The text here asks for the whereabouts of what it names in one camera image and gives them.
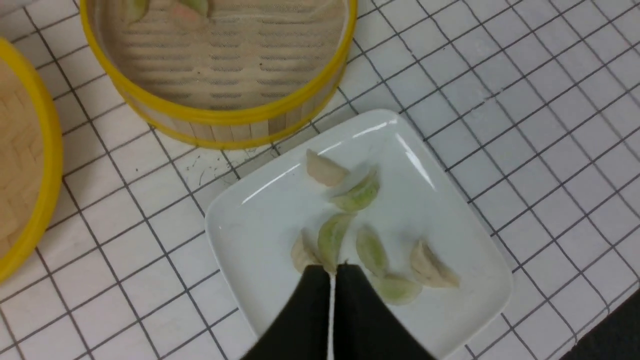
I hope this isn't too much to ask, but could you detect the pinkish dumpling on plate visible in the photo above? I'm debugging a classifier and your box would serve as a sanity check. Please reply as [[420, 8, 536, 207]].
[[305, 149, 350, 188]]

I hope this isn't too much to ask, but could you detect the pale green dumpling on plate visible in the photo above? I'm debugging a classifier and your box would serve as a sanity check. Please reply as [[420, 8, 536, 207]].
[[355, 225, 389, 277]]

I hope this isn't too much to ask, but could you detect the cream dumpling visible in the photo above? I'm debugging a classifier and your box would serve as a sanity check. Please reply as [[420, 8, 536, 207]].
[[290, 230, 322, 274]]

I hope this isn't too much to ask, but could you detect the light green dumpling in steamer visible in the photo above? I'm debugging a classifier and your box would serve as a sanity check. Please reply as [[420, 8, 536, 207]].
[[175, 0, 210, 18]]

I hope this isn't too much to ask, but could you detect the white dumpling on plate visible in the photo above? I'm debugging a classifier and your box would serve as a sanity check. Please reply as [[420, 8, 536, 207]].
[[409, 239, 460, 289]]

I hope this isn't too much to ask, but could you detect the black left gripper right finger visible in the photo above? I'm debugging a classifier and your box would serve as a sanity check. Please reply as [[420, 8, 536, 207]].
[[333, 264, 434, 360]]

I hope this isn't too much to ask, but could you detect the light green dumpling plate edge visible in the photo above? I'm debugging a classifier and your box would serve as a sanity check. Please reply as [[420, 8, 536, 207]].
[[369, 275, 423, 306]]

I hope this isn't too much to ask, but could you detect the green curved dumpling on plate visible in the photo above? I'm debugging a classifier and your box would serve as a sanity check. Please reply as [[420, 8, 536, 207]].
[[317, 213, 355, 274]]

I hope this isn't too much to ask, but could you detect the white square plate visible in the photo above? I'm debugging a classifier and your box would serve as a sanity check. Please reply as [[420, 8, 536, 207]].
[[204, 109, 514, 360]]

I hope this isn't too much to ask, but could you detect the yellow-rimmed bamboo steamer lid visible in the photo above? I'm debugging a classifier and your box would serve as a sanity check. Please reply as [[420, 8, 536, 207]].
[[0, 38, 64, 281]]

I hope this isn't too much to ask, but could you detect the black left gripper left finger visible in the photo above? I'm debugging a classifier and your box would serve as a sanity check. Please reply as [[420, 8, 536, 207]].
[[243, 265, 331, 360]]

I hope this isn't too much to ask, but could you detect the yellow-rimmed bamboo steamer basket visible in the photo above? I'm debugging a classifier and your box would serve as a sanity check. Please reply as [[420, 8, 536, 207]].
[[78, 0, 358, 150]]

